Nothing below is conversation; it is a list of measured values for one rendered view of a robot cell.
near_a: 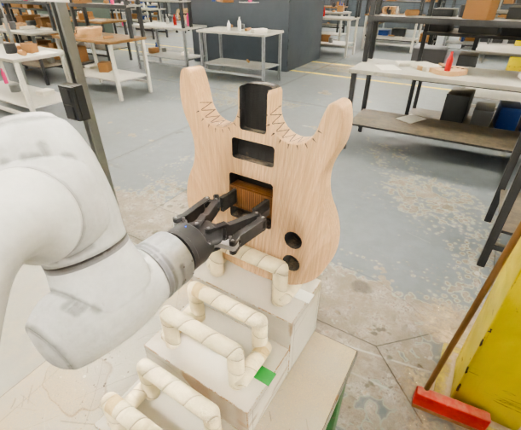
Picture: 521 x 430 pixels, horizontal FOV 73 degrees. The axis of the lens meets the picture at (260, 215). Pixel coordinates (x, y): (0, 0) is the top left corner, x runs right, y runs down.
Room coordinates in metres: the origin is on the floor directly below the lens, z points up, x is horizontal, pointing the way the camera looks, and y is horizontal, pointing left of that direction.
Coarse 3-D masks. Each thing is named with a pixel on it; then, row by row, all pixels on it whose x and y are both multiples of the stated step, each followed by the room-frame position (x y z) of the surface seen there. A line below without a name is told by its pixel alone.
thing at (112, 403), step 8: (112, 392) 0.36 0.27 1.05; (104, 400) 0.34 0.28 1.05; (112, 400) 0.34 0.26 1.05; (120, 400) 0.34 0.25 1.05; (104, 408) 0.33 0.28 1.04; (112, 408) 0.33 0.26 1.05; (120, 408) 0.33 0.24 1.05; (128, 408) 0.33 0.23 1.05; (112, 416) 0.32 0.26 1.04; (120, 416) 0.32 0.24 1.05; (128, 416) 0.31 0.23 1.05; (136, 416) 0.31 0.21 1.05; (144, 416) 0.32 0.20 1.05; (128, 424) 0.30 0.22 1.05; (136, 424) 0.30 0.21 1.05; (144, 424) 0.30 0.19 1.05; (152, 424) 0.30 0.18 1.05
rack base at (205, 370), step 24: (216, 312) 0.57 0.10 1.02; (240, 336) 0.50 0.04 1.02; (168, 360) 0.44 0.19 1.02; (192, 360) 0.44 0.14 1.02; (216, 360) 0.44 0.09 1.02; (288, 360) 0.47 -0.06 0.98; (192, 384) 0.41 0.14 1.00; (216, 384) 0.39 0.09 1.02; (264, 384) 0.39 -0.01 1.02; (240, 408) 0.34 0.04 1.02; (264, 408) 0.38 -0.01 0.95
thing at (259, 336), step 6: (252, 330) 0.46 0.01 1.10; (258, 330) 0.45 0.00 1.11; (264, 330) 0.45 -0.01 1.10; (252, 336) 0.46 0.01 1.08; (258, 336) 0.45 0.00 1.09; (264, 336) 0.45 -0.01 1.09; (252, 342) 0.46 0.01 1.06; (258, 342) 0.45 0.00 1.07; (264, 342) 0.45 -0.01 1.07; (252, 348) 0.46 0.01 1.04
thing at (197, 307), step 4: (188, 296) 0.54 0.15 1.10; (192, 296) 0.54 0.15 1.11; (188, 300) 0.55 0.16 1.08; (192, 300) 0.54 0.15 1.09; (196, 300) 0.54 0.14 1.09; (200, 300) 0.54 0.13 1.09; (192, 304) 0.54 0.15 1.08; (196, 304) 0.54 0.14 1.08; (200, 304) 0.54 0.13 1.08; (192, 308) 0.54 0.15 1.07; (196, 308) 0.54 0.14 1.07; (200, 308) 0.54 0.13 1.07; (204, 308) 0.55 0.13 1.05; (196, 312) 0.54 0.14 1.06; (200, 312) 0.54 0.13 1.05; (204, 312) 0.55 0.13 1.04; (196, 316) 0.54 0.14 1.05; (200, 316) 0.54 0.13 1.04; (204, 316) 0.55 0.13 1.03; (200, 320) 0.54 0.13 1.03
